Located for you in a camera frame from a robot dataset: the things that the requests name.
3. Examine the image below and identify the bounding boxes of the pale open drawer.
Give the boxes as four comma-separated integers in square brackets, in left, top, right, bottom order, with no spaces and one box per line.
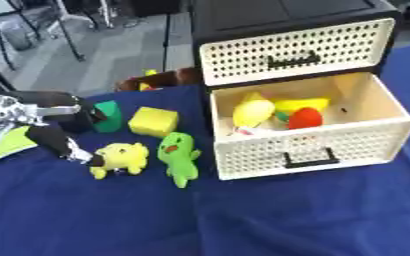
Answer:
[208,71,410,181]

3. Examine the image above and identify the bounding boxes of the yellow toy lemon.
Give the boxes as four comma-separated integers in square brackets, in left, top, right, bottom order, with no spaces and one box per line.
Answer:
[231,92,277,129]

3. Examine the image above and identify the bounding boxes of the yellow cube block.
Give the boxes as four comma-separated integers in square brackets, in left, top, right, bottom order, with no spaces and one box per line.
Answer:
[126,106,181,139]

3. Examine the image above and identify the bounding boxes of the yellow toy banana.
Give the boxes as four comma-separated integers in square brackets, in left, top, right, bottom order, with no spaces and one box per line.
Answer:
[271,97,331,116]

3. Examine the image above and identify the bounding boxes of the pale closed drawer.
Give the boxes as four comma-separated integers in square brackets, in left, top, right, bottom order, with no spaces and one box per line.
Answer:
[198,17,398,87]

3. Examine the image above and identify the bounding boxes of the black stand pole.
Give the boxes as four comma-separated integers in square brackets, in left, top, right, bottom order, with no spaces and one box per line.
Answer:
[159,12,174,72]

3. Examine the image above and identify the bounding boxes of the black tripod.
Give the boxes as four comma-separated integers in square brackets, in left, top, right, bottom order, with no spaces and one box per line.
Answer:
[0,0,88,72]

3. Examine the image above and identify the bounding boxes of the brown box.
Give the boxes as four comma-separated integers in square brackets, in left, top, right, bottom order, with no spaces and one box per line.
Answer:
[114,67,204,93]

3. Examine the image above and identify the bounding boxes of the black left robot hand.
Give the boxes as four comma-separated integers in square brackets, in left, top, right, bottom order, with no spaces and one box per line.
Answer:
[3,90,109,167]

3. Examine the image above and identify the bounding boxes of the black drawer handle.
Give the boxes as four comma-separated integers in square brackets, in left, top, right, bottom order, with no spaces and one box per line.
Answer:
[282,147,342,169]
[264,50,323,70]

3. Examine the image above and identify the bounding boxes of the green soft toy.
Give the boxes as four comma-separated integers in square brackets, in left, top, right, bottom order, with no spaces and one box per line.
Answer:
[156,131,204,189]

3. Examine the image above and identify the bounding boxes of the red toy fruit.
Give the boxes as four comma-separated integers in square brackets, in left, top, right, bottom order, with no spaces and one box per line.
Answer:
[287,107,324,130]

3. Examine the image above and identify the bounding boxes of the yellow soft toy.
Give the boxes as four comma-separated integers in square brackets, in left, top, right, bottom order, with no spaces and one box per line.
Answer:
[87,142,151,181]

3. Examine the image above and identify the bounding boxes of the black cabinet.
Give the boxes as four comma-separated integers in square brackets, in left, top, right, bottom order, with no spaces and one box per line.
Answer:
[187,0,405,98]

